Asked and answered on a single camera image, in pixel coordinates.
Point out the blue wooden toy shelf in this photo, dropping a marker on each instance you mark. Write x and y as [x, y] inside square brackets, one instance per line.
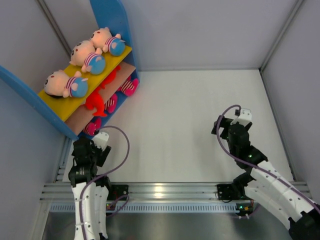
[100, 76]

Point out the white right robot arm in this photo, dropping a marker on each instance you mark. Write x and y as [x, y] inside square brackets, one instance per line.
[262, 183]

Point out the pig doll blue pants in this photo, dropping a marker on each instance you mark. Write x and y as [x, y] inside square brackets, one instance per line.
[88, 58]

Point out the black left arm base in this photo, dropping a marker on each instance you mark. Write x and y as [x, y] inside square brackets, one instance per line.
[117, 190]

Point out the red plush monster white mouth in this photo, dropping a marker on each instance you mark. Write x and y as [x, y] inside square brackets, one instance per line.
[95, 101]

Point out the red plush monster toy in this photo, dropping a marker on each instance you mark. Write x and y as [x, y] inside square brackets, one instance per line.
[111, 77]

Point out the aluminium mounting rail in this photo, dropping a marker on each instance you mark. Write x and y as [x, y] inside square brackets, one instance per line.
[143, 191]

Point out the pig doll black hair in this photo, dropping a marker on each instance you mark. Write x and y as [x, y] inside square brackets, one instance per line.
[60, 85]

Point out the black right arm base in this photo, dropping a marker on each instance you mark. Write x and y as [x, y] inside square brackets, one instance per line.
[231, 192]

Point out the slotted grey cable duct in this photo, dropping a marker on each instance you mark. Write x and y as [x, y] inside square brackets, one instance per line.
[176, 207]

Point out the white panda doll yellow glasses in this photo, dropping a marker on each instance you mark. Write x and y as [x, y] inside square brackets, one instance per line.
[129, 87]

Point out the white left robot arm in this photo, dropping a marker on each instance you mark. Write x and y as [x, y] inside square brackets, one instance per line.
[90, 191]

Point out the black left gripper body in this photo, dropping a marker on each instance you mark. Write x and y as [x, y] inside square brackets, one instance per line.
[96, 153]

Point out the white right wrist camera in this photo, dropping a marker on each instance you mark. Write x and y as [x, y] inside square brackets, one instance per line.
[242, 116]

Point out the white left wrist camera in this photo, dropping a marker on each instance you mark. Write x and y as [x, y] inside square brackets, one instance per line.
[101, 140]

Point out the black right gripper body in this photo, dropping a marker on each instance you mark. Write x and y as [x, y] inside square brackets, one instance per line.
[224, 123]

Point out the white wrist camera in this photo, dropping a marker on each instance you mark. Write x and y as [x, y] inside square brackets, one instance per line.
[242, 116]
[101, 140]

